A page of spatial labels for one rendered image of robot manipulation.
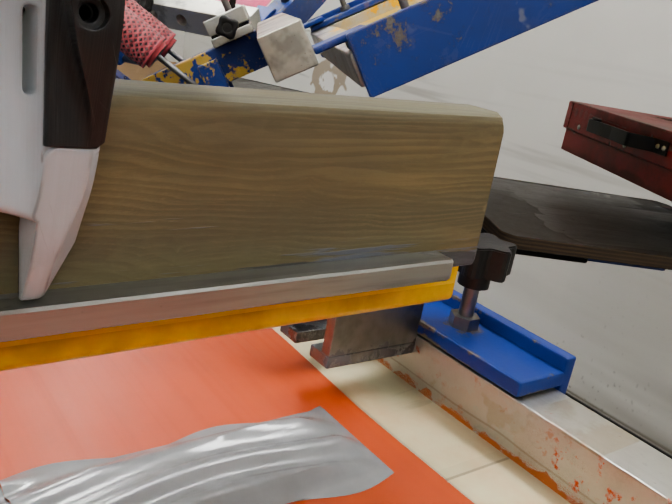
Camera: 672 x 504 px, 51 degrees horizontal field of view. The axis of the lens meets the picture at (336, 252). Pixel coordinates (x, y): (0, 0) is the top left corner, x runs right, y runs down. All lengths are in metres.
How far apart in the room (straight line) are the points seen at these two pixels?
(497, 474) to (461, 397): 0.06
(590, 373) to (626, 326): 0.21
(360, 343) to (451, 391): 0.07
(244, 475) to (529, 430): 0.16
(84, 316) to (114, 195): 0.04
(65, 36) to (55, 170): 0.04
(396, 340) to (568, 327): 2.11
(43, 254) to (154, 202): 0.05
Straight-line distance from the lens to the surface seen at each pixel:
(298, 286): 0.27
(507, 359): 0.44
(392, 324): 0.45
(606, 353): 2.49
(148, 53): 0.97
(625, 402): 2.49
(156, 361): 0.46
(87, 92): 0.20
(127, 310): 0.24
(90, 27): 0.20
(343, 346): 0.43
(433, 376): 0.47
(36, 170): 0.21
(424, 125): 0.31
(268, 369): 0.47
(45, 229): 0.22
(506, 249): 0.45
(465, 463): 0.42
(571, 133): 1.38
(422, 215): 0.32
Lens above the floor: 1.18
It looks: 18 degrees down
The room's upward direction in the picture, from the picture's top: 10 degrees clockwise
